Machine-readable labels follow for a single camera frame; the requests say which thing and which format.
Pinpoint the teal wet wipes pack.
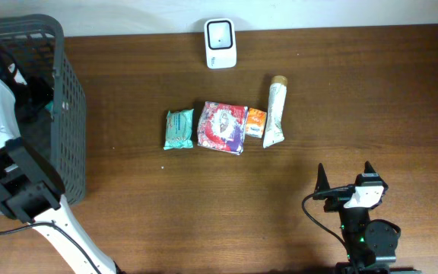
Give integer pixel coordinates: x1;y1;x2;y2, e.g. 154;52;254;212
163;109;194;150

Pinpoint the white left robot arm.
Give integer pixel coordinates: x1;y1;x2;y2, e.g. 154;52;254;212
0;62;119;273

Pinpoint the dark grey plastic basket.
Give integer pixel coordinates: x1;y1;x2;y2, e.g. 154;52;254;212
0;14;86;205

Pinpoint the white tube with brown cap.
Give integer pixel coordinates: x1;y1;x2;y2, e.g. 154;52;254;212
263;75;287;148

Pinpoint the white barcode scanner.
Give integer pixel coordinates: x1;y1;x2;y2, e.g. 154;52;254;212
204;18;237;69

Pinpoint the red purple floral package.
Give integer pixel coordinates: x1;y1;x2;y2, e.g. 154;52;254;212
197;101;248;155

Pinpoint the orange tissue pack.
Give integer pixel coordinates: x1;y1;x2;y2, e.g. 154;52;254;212
246;108;267;139

